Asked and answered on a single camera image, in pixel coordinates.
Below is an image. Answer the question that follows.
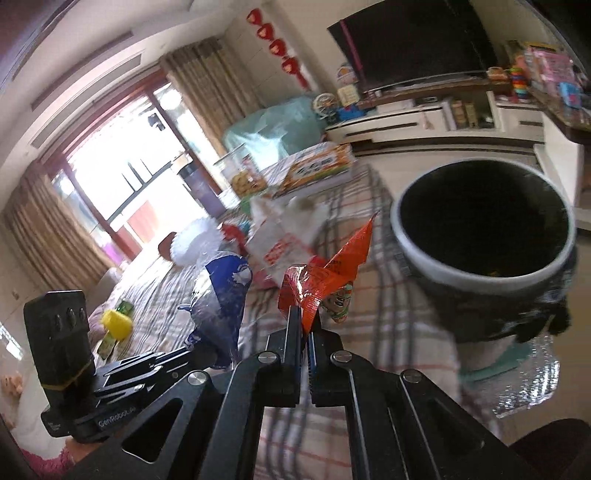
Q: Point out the pink toy box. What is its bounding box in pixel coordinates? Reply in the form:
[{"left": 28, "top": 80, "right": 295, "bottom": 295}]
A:
[{"left": 522, "top": 41, "right": 583, "bottom": 94}]

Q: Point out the clear snack jar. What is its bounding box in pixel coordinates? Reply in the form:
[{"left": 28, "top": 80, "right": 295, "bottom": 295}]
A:
[{"left": 216, "top": 148, "right": 269, "bottom": 200}]

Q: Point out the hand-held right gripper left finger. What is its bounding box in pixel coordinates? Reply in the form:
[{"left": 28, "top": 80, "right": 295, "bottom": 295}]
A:
[{"left": 60, "top": 302, "right": 308, "bottom": 480}]

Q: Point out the silver foil bag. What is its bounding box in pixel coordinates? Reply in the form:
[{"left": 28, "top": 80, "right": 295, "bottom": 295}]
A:
[{"left": 489, "top": 335, "right": 561, "bottom": 418}]

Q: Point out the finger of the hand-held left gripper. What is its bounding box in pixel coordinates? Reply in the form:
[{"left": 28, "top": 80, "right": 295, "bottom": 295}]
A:
[{"left": 157, "top": 347, "right": 219, "bottom": 373}]

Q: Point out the white side cabinet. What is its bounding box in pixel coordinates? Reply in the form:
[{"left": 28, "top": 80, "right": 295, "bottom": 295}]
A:
[{"left": 531, "top": 83, "right": 591, "bottom": 209}]

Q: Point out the purple cylindrical container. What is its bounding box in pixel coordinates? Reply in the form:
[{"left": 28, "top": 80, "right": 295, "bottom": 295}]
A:
[{"left": 178, "top": 161, "right": 223, "bottom": 214}]

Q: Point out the black television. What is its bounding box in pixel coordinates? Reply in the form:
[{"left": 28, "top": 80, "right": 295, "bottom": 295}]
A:
[{"left": 327, "top": 0, "right": 500, "bottom": 95}]

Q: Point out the yellow plastic toy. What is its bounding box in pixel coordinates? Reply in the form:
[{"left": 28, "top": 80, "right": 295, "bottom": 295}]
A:
[{"left": 100, "top": 309, "right": 134, "bottom": 341}]

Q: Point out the orange snack wrapper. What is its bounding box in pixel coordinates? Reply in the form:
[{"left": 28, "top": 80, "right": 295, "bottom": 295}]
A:
[{"left": 279, "top": 213, "right": 379, "bottom": 333}]

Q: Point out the beige curtain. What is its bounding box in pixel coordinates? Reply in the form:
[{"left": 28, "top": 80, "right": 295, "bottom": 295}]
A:
[
  {"left": 0, "top": 171, "right": 122, "bottom": 292},
  {"left": 159, "top": 37, "right": 262, "bottom": 139}
]

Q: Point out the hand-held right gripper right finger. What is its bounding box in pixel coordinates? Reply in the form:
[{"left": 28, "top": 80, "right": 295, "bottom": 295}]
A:
[{"left": 307, "top": 318, "right": 546, "bottom": 480}]

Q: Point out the colourful stacking ring toy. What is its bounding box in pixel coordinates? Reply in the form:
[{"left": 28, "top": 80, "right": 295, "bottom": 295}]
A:
[{"left": 507, "top": 66, "right": 533, "bottom": 101}]

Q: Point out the balcony glass door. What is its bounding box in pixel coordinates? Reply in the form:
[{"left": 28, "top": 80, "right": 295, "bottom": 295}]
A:
[{"left": 41, "top": 76, "right": 223, "bottom": 274}]

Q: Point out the orange picture book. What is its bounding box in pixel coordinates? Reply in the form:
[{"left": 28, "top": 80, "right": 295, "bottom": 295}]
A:
[{"left": 265, "top": 142, "right": 357, "bottom": 195}]

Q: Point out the bin with black liner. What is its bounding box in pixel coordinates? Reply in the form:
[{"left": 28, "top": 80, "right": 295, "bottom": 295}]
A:
[{"left": 390, "top": 157, "right": 580, "bottom": 384}]

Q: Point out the red heart wall hanging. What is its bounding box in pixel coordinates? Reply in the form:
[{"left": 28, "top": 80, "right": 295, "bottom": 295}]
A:
[{"left": 246, "top": 7, "right": 313, "bottom": 92}]

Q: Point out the white plastic bag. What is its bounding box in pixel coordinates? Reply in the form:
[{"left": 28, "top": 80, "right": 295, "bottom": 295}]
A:
[{"left": 247, "top": 196, "right": 333, "bottom": 289}]

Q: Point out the blue clear plastic bag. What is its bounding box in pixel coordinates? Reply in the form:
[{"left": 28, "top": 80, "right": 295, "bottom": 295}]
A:
[{"left": 178, "top": 254, "right": 254, "bottom": 370}]

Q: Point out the white television cabinet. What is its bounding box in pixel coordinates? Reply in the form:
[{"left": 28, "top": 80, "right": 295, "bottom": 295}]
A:
[{"left": 325, "top": 78, "right": 550, "bottom": 158}]

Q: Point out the white foam fruit net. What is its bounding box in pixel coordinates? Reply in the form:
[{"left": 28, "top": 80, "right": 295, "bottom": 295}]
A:
[{"left": 168, "top": 219, "right": 227, "bottom": 267}]

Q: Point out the teal plastic cover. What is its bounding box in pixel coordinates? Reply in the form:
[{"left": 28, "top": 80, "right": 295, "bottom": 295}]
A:
[{"left": 223, "top": 95, "right": 327, "bottom": 165}]

